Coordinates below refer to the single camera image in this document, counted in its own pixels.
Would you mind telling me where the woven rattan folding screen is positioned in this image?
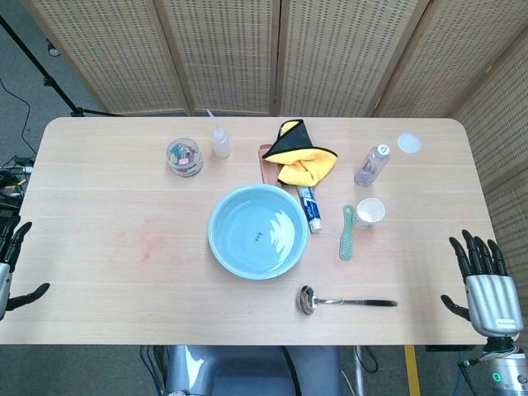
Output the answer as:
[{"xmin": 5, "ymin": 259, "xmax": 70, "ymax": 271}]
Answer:
[{"xmin": 22, "ymin": 0, "xmax": 528, "ymax": 356}]

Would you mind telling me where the white paper cup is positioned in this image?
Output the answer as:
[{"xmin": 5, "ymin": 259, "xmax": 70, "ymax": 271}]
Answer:
[{"xmin": 352, "ymin": 197, "xmax": 386, "ymax": 231}]

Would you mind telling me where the white squeeze bottle with spout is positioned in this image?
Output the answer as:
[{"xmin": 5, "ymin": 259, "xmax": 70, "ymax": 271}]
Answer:
[{"xmin": 205, "ymin": 108, "xmax": 231, "ymax": 159}]

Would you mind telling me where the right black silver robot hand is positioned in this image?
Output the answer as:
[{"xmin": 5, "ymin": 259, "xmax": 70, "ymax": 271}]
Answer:
[{"xmin": 440, "ymin": 229, "xmax": 520, "ymax": 337}]

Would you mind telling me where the bundle of black cables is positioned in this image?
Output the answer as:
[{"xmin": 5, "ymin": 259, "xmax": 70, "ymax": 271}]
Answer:
[{"xmin": 0, "ymin": 154, "xmax": 37, "ymax": 218}]

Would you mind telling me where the clear plastic bottle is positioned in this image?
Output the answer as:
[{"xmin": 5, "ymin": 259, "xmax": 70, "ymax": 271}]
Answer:
[{"xmin": 353, "ymin": 143, "xmax": 392, "ymax": 186}]

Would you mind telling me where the yellow and black cloth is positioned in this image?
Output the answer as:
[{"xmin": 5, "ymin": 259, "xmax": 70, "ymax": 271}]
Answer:
[{"xmin": 262, "ymin": 118, "xmax": 339, "ymax": 186}]

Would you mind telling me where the clear jar of binder clips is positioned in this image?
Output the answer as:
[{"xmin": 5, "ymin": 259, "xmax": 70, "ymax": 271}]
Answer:
[{"xmin": 166, "ymin": 138, "xmax": 205, "ymax": 178}]

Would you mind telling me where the black tripod stand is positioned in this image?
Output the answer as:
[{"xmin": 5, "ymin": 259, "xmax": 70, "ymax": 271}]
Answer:
[{"xmin": 0, "ymin": 15, "xmax": 125, "ymax": 118}]

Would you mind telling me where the light blue plastic basin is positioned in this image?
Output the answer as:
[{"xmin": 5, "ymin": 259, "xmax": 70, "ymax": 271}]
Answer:
[{"xmin": 207, "ymin": 184, "xmax": 310, "ymax": 281}]

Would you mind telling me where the metal table leg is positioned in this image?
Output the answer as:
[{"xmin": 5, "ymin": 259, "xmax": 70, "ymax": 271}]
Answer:
[{"xmin": 354, "ymin": 345, "xmax": 368, "ymax": 396}]

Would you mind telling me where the metal ladle with black handle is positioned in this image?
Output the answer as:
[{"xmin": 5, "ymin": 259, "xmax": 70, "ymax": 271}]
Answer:
[{"xmin": 299, "ymin": 285, "xmax": 399, "ymax": 316}]

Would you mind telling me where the grey robot torso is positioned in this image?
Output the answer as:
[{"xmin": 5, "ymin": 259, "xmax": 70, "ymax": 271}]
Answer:
[{"xmin": 164, "ymin": 345, "xmax": 343, "ymax": 396}]

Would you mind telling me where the round white plastic lid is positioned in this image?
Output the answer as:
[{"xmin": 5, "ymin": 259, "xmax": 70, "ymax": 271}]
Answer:
[{"xmin": 397, "ymin": 132, "xmax": 422, "ymax": 155}]

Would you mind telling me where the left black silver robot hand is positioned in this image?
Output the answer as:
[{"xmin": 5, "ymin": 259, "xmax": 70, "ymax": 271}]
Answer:
[{"xmin": 0, "ymin": 221, "xmax": 51, "ymax": 322}]

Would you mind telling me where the green scrubbing brush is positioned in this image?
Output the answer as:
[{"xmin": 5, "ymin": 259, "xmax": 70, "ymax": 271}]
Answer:
[{"xmin": 338, "ymin": 204, "xmax": 356, "ymax": 262}]

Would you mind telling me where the blue white toothpaste tube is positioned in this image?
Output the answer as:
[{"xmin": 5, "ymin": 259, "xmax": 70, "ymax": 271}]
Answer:
[{"xmin": 295, "ymin": 184, "xmax": 323, "ymax": 234}]

